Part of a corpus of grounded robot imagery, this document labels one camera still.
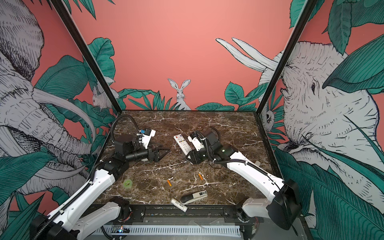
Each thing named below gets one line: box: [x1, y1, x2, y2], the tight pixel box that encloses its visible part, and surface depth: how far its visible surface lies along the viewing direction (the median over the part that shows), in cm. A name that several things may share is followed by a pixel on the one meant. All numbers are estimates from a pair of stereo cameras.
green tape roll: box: [123, 179, 133, 189], surface depth 85 cm
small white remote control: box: [170, 198, 189, 213], surface depth 77 cm
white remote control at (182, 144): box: [173, 134, 193, 156], surface depth 79 cm
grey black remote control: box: [180, 190, 208, 205], surface depth 78 cm
